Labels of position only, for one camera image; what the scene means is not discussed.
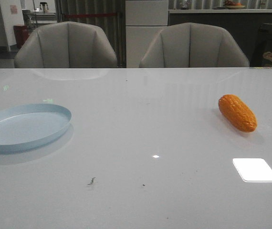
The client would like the beige upholstered chair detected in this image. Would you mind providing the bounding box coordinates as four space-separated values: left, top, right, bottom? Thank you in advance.
14 21 117 68
139 22 249 68

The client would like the fruit bowl on counter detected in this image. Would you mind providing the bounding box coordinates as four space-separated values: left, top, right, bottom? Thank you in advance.
223 0 245 10

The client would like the white cabinet with drawers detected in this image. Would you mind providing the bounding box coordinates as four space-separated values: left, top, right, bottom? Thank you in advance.
125 0 168 68

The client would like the light blue round plate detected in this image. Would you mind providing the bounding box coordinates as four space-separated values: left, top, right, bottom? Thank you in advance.
0 104 72 152

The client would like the red bin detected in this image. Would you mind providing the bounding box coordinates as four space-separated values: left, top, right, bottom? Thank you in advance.
13 25 29 49

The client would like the left beige upholstered chair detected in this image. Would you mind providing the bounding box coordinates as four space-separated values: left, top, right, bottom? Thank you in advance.
14 21 117 68

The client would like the orange plastic corn cob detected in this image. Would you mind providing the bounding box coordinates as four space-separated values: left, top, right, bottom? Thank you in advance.
218 94 257 133

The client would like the dark armchair with cushion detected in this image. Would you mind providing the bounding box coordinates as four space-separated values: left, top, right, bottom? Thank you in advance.
250 23 272 67

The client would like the right beige upholstered chair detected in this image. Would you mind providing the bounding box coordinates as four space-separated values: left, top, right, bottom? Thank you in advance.
139 22 249 68

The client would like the dark grey counter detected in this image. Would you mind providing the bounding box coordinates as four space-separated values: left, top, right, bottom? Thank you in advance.
168 9 272 61

